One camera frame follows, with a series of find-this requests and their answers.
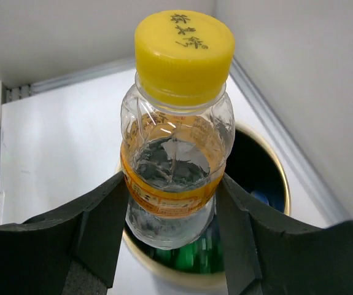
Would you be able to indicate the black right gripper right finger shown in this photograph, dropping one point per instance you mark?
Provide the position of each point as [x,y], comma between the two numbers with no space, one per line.
[268,252]

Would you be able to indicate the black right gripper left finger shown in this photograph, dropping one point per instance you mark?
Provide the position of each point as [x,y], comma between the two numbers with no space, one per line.
[72,249]

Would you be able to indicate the green bottle barcode label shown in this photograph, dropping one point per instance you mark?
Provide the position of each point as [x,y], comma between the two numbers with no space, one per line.
[203,256]

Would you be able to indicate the clear bottle yellow cap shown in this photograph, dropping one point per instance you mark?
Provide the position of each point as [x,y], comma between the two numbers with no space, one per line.
[177,125]

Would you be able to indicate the dark bin with gold rim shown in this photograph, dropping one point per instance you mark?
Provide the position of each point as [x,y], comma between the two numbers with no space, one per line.
[254,166]

